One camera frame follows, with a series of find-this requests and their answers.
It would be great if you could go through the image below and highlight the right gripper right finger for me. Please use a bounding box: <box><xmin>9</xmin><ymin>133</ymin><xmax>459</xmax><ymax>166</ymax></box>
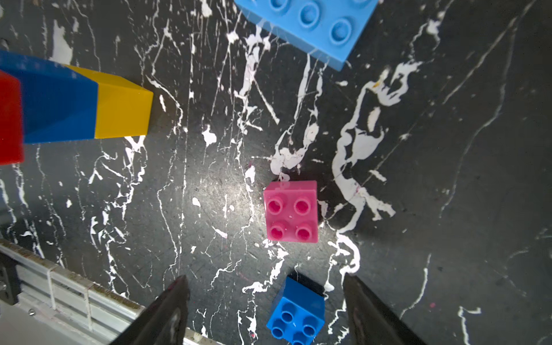
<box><xmin>343</xmin><ymin>275</ymin><xmax>425</xmax><ymax>345</ymax></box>

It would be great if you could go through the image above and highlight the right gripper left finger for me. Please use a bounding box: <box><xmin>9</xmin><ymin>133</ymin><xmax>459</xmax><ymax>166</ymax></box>
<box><xmin>111</xmin><ymin>275</ymin><xmax>190</xmax><ymax>345</ymax></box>

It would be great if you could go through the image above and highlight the yellow small lego brick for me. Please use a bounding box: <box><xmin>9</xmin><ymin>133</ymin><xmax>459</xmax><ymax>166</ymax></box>
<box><xmin>69</xmin><ymin>66</ymin><xmax>153</xmax><ymax>139</ymax></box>

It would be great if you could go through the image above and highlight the red long lego brick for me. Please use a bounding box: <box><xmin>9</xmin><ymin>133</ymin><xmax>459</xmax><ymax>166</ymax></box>
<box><xmin>0</xmin><ymin>71</ymin><xmax>24</xmax><ymax>165</ymax></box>

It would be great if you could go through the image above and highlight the dark blue small lego brick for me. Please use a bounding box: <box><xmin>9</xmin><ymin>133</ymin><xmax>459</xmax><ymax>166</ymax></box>
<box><xmin>267</xmin><ymin>277</ymin><xmax>325</xmax><ymax>345</ymax></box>

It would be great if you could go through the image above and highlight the pink small lego brick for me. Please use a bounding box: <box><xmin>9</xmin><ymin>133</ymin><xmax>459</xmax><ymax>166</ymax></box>
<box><xmin>264</xmin><ymin>181</ymin><xmax>319</xmax><ymax>243</ymax></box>

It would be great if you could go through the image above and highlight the light blue long lego brick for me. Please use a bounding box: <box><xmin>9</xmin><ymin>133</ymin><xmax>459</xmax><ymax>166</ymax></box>
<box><xmin>235</xmin><ymin>0</ymin><xmax>378</xmax><ymax>71</ymax></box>

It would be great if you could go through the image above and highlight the aluminium front rail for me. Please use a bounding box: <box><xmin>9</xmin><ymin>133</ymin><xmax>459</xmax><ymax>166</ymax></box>
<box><xmin>1</xmin><ymin>239</ymin><xmax>214</xmax><ymax>344</ymax></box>

